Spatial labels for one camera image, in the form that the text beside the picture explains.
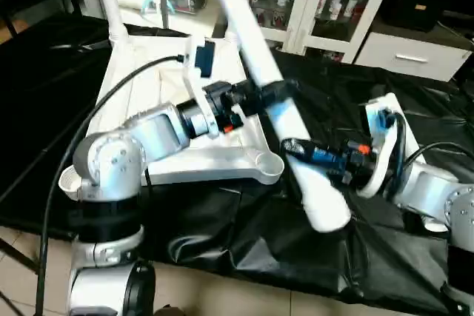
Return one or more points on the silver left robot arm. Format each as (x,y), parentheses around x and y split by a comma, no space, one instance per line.
(126,160)

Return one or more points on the white glass door cabinet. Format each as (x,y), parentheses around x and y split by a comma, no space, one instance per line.
(326,5)

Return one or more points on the black tripod stand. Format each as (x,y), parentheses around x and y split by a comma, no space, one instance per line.
(18,258)

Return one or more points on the white drawer unit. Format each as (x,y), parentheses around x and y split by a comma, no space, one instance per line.
(411,57)

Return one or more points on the black work mat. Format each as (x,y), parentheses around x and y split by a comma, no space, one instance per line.
(244,249)

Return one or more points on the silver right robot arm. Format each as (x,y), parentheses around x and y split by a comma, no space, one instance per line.
(437,197)

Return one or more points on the white plastic table top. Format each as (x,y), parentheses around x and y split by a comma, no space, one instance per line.
(207,160)

